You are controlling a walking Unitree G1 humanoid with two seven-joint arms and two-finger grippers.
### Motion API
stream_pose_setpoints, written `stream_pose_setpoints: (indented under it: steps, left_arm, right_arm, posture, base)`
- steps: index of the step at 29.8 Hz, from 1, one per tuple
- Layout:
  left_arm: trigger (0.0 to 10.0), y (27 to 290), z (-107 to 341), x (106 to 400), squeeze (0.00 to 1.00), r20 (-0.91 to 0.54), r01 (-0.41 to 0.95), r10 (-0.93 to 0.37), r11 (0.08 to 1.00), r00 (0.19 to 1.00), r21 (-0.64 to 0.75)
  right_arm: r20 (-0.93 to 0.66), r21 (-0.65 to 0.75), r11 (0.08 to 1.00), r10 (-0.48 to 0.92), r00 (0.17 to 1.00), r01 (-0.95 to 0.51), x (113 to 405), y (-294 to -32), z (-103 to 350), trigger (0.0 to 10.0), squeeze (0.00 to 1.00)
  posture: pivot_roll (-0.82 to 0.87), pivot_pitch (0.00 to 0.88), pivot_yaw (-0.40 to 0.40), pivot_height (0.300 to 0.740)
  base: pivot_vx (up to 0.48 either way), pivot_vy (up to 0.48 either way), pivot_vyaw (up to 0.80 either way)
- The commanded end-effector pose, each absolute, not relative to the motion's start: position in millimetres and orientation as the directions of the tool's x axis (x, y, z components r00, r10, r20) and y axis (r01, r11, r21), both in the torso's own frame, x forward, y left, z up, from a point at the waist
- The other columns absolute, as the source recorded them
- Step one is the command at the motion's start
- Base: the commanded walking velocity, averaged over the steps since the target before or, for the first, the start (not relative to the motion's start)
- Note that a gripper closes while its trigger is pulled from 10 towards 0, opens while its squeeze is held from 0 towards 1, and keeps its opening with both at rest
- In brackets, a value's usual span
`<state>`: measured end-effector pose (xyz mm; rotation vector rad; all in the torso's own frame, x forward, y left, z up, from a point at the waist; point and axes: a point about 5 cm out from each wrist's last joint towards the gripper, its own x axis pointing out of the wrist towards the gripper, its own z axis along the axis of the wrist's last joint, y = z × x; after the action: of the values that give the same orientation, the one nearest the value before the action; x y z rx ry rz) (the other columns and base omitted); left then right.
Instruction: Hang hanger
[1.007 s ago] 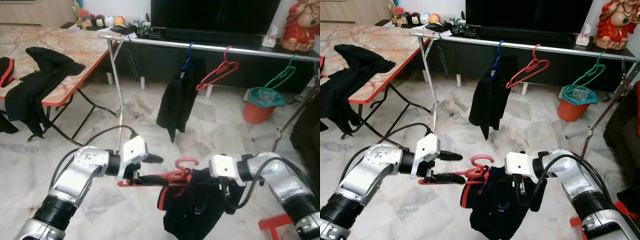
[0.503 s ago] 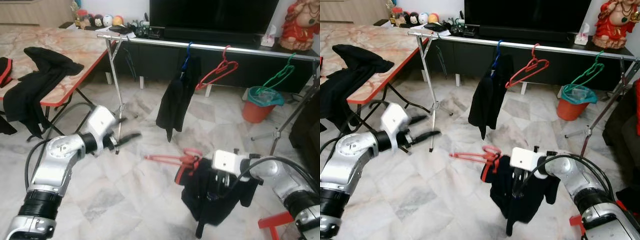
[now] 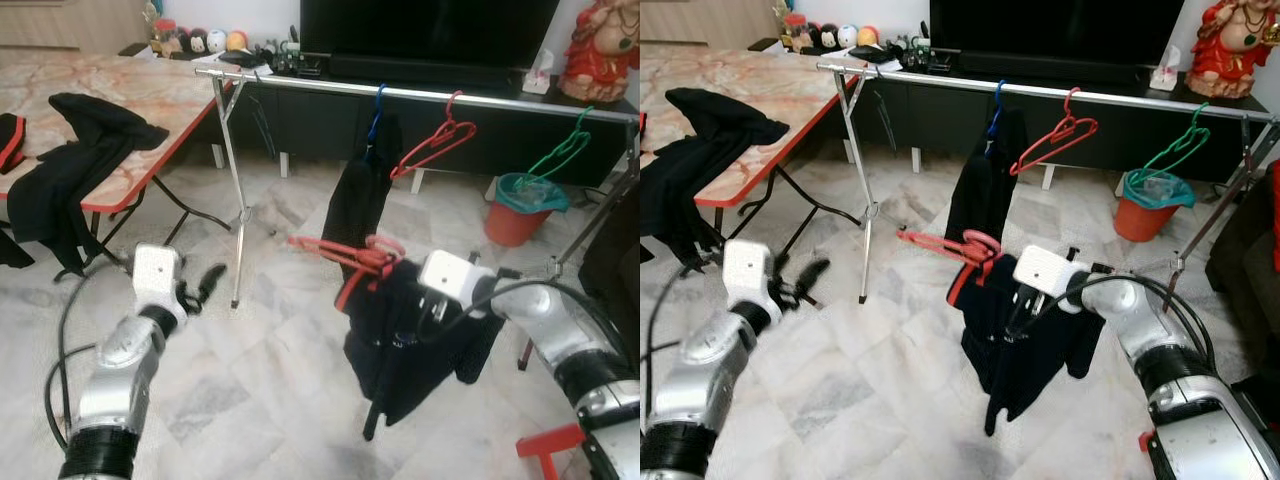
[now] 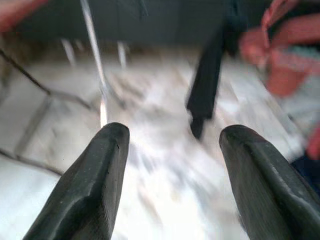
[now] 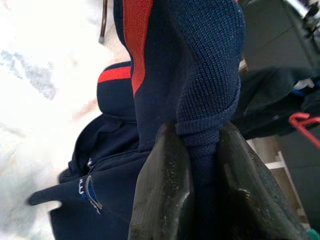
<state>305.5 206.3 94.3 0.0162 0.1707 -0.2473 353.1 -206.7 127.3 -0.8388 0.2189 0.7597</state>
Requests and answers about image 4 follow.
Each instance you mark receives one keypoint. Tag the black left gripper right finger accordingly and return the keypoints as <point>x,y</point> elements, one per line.
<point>270,195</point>

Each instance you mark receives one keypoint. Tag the red plastic hanger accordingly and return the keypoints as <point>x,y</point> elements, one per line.
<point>252,47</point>

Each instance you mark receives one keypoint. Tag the navy blue shirt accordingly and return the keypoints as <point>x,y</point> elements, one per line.
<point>307,172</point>

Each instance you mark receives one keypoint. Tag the silver metal clothes rack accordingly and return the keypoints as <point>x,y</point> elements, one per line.
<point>93,42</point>

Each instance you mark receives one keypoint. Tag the black shirt green print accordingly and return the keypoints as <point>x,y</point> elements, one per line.
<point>205,87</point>

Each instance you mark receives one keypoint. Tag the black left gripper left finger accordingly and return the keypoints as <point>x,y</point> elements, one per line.
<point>82,190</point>

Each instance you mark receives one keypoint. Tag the black television cabinet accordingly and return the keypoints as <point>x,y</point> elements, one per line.
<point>162,20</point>

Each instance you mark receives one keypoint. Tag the orange bucket teal liner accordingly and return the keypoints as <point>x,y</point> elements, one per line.
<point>285,77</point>

